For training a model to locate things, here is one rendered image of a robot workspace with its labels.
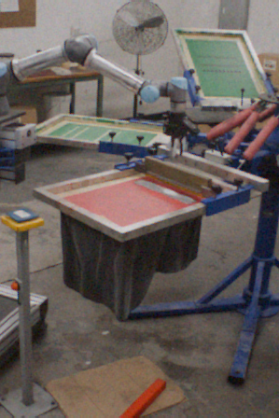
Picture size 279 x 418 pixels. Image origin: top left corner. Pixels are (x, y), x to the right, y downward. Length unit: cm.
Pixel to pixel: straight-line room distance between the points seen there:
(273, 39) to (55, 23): 255
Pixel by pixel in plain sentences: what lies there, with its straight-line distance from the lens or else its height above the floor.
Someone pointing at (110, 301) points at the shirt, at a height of 57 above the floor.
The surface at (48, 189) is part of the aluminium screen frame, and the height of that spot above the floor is 99.
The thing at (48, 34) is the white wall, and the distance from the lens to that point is 692.
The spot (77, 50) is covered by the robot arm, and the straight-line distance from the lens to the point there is 270.
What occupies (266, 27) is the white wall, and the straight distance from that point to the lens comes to 750.
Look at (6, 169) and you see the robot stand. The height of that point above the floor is 101.
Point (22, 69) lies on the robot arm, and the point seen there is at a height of 146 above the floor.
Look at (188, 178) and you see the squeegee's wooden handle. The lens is 280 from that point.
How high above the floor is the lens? 192
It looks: 21 degrees down
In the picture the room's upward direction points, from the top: 3 degrees clockwise
